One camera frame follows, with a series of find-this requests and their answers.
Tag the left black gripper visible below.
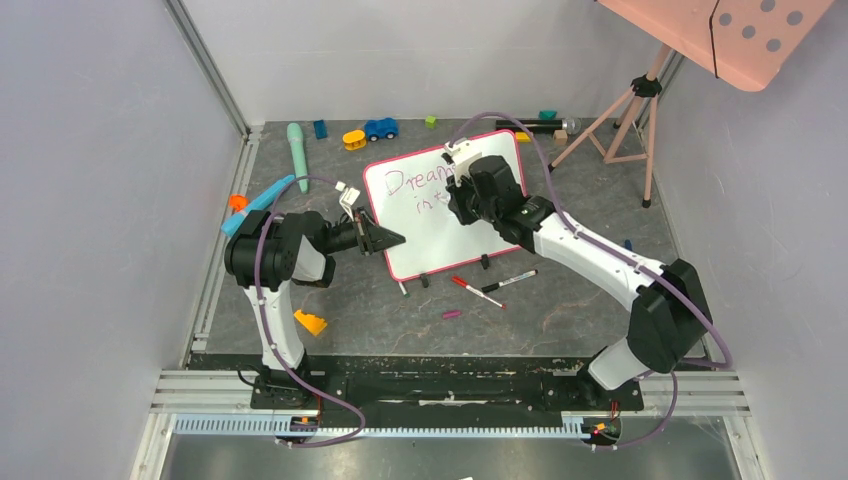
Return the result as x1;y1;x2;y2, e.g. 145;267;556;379
320;206;404;256

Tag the pink framed whiteboard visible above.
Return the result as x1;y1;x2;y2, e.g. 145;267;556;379
363;146;517;282

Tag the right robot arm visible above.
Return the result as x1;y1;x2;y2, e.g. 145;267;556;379
442;154;713;408

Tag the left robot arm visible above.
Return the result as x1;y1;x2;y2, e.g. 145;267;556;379
224;207;406;408

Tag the red whiteboard marker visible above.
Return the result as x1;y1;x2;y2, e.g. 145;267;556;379
451;276;506;310

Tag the black rainbow marker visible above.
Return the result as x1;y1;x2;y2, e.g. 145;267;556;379
481;269;538;293

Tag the yellow oval toy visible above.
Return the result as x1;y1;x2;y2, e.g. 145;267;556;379
342;129;368;151

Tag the wooden cube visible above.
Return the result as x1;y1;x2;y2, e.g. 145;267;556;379
552;130;569;146

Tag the orange wedge block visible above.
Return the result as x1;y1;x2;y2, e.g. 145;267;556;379
293;310;328;337

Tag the blue toy car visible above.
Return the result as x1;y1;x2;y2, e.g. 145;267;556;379
364;117;399;142

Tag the blue toy crayon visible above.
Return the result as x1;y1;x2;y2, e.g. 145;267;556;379
220;175;295;237

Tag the dark blue block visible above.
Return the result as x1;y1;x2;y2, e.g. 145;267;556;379
313;120;328;140

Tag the mint green toy stick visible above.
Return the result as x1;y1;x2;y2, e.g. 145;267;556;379
286;122;309;193

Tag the orange small toy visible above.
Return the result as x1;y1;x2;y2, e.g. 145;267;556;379
228;194;250;212

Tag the pink tripod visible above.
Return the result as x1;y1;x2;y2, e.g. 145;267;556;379
548;43;672;209

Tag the pink perforated panel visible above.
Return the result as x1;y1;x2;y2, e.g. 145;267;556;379
600;0;835;92

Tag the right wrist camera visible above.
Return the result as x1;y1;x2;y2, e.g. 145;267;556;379
443;138;483;186

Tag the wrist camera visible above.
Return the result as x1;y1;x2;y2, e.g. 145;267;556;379
443;138;483;186
335;181;361;221

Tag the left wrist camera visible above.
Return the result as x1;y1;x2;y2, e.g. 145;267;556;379
335;181;361;221

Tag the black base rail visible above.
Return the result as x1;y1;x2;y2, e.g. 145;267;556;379
188;354;644;429

